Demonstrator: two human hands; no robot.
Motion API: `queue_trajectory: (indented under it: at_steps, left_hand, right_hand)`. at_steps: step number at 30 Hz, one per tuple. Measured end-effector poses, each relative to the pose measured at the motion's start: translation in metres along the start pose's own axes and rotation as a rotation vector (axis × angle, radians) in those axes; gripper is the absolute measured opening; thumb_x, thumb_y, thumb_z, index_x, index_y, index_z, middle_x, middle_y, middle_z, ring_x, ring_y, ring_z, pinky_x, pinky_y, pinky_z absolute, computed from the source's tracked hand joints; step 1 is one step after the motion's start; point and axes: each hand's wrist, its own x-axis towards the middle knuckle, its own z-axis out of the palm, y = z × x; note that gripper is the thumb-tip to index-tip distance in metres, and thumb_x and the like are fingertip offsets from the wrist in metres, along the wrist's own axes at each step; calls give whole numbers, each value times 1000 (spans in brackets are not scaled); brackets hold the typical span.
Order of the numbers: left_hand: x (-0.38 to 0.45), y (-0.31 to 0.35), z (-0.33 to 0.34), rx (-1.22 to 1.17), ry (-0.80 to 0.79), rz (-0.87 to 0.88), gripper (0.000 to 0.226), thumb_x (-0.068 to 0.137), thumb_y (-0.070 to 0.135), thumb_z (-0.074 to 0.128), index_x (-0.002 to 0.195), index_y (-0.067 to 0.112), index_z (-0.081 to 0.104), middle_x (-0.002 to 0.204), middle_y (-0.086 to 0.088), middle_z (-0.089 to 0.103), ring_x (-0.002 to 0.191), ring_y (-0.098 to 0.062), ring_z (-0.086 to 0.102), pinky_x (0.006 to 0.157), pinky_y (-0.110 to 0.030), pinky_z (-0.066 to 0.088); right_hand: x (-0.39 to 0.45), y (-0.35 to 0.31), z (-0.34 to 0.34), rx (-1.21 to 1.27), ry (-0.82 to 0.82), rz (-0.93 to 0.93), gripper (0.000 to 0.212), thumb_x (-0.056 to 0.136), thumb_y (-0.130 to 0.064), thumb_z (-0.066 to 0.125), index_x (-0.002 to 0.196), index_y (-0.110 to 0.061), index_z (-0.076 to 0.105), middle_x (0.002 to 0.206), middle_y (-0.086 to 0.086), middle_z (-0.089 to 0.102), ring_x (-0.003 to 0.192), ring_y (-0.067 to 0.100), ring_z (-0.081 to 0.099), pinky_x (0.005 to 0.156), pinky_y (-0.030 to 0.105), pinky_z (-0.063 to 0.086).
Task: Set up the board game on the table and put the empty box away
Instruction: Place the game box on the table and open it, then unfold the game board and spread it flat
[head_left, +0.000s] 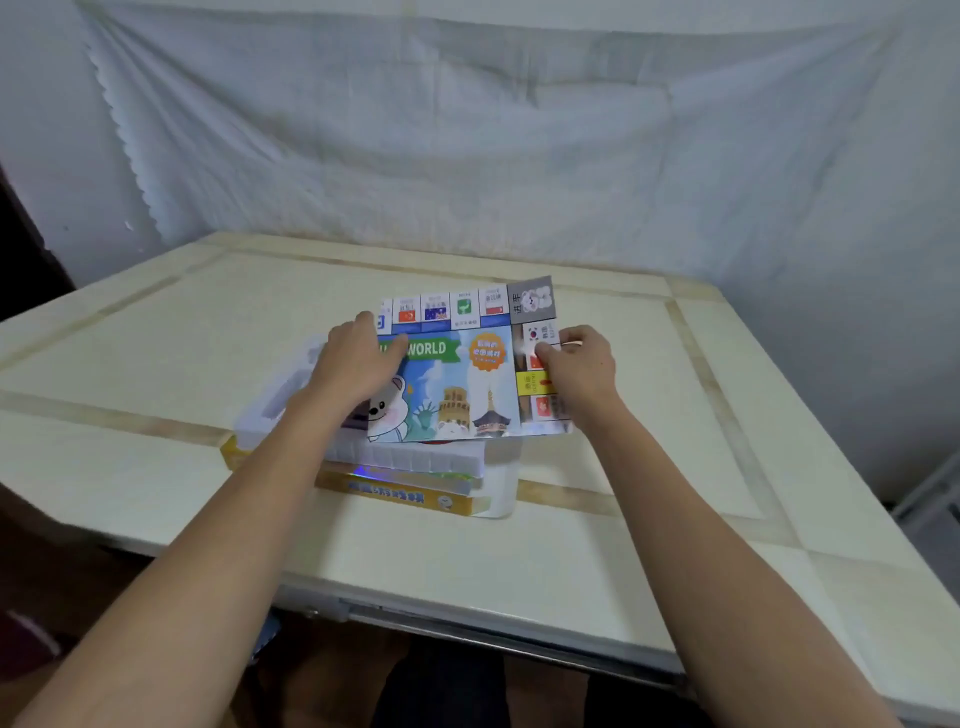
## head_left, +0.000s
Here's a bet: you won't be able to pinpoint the person's right hand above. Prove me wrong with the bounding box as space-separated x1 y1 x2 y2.
534 324 628 433

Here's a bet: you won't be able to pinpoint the person's left hand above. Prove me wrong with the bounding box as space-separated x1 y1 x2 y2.
306 311 411 411

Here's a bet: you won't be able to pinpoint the colourful game board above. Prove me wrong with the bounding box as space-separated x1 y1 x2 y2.
365 275 576 445

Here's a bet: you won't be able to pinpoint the person's left forearm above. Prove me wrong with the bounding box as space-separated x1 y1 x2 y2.
13 390 361 728

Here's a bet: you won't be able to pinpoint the person's right forearm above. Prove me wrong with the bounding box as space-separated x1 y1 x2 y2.
573 401 905 728

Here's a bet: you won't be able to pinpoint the white plastic tray insert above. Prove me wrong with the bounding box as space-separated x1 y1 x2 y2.
234 333 489 478

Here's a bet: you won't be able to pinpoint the yellow game box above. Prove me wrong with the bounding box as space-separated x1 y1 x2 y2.
220 435 520 520

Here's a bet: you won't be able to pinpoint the white hanging backdrop cloth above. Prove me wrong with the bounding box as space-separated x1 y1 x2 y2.
75 0 960 316

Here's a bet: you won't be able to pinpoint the person's dark trousers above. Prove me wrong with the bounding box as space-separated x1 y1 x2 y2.
371 643 717 728

